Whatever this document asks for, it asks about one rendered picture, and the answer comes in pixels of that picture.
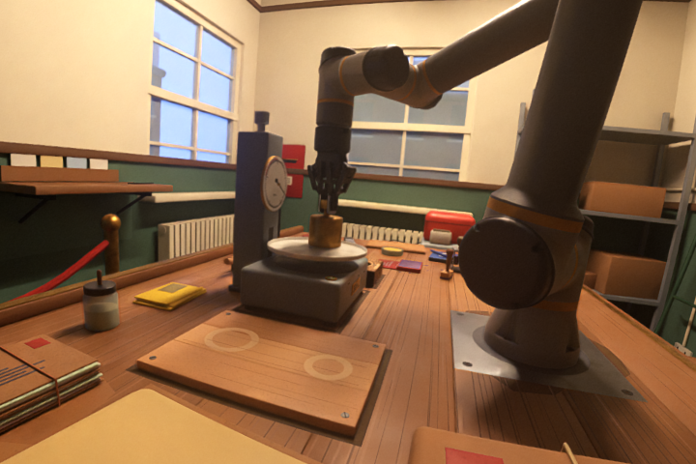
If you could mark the small dark box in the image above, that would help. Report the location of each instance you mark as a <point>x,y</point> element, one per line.
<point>374,274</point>

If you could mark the grey parcel scale body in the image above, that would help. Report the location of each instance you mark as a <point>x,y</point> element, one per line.
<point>301,290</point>

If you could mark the brass weight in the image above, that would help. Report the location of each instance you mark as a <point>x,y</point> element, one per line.
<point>325,231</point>

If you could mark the yellow card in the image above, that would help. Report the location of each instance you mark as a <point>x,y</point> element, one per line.
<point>51,162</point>

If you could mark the white round scale dial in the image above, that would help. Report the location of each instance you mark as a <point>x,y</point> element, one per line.
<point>275,183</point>

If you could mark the dark zero cap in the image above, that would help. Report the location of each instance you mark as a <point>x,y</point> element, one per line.
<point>261,120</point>

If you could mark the white round scale pan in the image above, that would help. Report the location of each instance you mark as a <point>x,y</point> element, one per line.
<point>290,249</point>

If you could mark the white framed window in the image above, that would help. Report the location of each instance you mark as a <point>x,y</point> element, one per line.
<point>406,145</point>
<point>194,87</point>

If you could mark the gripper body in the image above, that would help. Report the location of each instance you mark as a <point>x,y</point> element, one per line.
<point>332,145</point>

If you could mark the white card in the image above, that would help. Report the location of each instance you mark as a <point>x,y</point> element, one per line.
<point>23,160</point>
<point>98,164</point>

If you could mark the red stamp pad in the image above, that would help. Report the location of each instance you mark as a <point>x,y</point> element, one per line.
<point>390,264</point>

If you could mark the wooden hand stamp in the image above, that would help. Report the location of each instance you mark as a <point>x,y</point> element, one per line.
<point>448,267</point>

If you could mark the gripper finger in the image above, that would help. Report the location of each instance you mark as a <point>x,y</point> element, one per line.
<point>343,180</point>
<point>318,180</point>

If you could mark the pale yellow sheet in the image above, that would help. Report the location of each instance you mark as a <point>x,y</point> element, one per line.
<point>151,432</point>

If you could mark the grey shelf unit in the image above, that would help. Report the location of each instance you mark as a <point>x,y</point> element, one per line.
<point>681,174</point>

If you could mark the white glue jar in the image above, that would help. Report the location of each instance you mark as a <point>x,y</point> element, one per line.
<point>101,304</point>

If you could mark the purple stamp pad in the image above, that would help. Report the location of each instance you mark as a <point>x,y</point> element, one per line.
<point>410,265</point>

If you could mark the wooden wall shelf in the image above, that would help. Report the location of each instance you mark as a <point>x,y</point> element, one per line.
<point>75,181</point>

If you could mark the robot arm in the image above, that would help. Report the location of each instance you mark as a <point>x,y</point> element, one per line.
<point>562,151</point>

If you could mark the brown cardboard box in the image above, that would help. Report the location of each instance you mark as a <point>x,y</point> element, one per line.
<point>629,275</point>
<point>623,199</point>

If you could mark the red wall box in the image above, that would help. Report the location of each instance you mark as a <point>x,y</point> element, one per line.
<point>296,174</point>

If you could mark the tied brown envelope bundle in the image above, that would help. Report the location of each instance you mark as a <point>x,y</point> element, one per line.
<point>23,383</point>

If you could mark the white radiator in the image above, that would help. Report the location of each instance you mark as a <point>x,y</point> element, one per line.
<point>194,236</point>
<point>383,233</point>

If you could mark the pale grey card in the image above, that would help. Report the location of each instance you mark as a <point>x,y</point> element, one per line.
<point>76,163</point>

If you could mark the white window sill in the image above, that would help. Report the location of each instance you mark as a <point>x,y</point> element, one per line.
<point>394,207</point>
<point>188,197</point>

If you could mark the wooden side rest board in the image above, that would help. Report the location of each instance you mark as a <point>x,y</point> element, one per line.
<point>267,371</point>

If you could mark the blue pad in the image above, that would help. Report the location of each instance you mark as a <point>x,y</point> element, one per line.
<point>438,255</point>

